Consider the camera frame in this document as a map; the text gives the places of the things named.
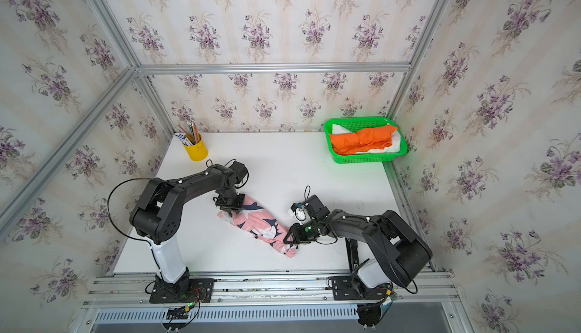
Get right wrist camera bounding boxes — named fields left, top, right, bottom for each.
left=290, top=203, right=310, bottom=225

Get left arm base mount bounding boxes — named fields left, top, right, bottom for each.
left=149, top=269, right=216, bottom=304

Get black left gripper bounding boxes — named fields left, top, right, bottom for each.
left=217, top=188, right=246, bottom=213

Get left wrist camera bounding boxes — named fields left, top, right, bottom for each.
left=226, top=159, right=249, bottom=188

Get aluminium rail frame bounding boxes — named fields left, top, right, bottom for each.
left=71, top=271, right=473, bottom=332

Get orange cloth garment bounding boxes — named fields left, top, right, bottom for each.
left=329, top=125, right=399, bottom=156

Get yellow pencil cup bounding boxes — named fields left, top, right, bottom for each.
left=185, top=135, right=209, bottom=162

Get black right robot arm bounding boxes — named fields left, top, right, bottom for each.
left=283, top=195, right=433, bottom=289

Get white shorts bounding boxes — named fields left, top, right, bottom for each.
left=330, top=123, right=402, bottom=155

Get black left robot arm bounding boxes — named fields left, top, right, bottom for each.
left=130, top=160, right=249, bottom=287

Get colored pencils bundle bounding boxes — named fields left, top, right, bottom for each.
left=178, top=121, right=202, bottom=145

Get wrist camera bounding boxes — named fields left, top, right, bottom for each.
left=226, top=159, right=249, bottom=188
left=290, top=203, right=310, bottom=225

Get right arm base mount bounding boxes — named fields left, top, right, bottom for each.
left=327, top=239, right=396, bottom=301

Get green plastic basket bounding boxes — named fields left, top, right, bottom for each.
left=322, top=117, right=409, bottom=163

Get pink shark print garment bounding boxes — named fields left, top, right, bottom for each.
left=218, top=196, right=298, bottom=258

